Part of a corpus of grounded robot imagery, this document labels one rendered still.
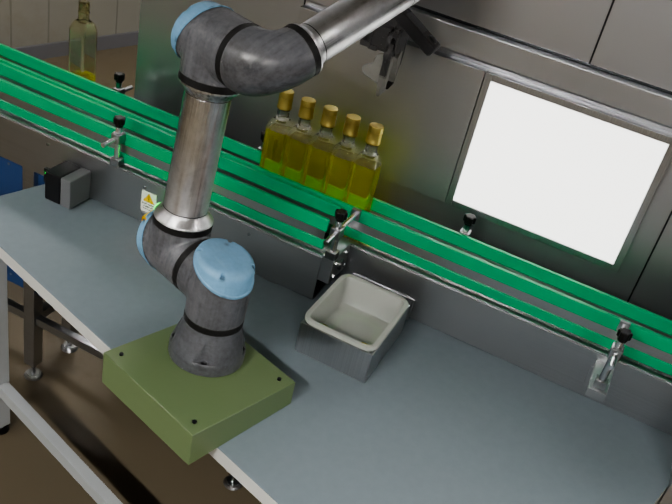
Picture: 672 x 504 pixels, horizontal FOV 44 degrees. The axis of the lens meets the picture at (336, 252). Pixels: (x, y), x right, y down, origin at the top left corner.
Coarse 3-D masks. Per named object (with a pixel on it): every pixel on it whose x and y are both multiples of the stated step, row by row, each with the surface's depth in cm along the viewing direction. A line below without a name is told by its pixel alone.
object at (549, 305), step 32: (160, 128) 208; (320, 192) 197; (352, 224) 196; (384, 224) 192; (416, 256) 192; (448, 256) 188; (480, 288) 188; (512, 288) 185; (544, 288) 181; (544, 320) 185; (576, 320) 182; (608, 320) 178; (640, 352) 178
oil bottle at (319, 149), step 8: (320, 136) 192; (312, 144) 193; (320, 144) 192; (328, 144) 192; (312, 152) 194; (320, 152) 193; (328, 152) 192; (312, 160) 195; (320, 160) 194; (328, 160) 194; (304, 168) 197; (312, 168) 196; (320, 168) 195; (304, 176) 198; (312, 176) 197; (320, 176) 196; (304, 184) 198; (312, 184) 198; (320, 184) 197
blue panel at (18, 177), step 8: (0, 160) 225; (8, 160) 224; (0, 168) 226; (8, 168) 225; (16, 168) 224; (0, 176) 228; (8, 176) 226; (16, 176) 225; (40, 176) 221; (0, 184) 229; (8, 184) 228; (16, 184) 226; (40, 184) 222; (0, 192) 231; (8, 192) 229; (8, 272) 244; (8, 280) 246; (16, 280) 244; (40, 296) 243
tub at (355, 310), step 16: (336, 288) 188; (352, 288) 193; (368, 288) 191; (320, 304) 181; (336, 304) 192; (352, 304) 195; (368, 304) 193; (384, 304) 191; (400, 304) 189; (320, 320) 185; (336, 320) 189; (352, 320) 190; (368, 320) 191; (384, 320) 192; (336, 336) 174; (352, 336) 185; (368, 336) 187; (384, 336) 176
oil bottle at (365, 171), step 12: (360, 156) 189; (372, 156) 189; (360, 168) 190; (372, 168) 189; (360, 180) 191; (372, 180) 191; (348, 192) 194; (360, 192) 193; (372, 192) 195; (360, 204) 194
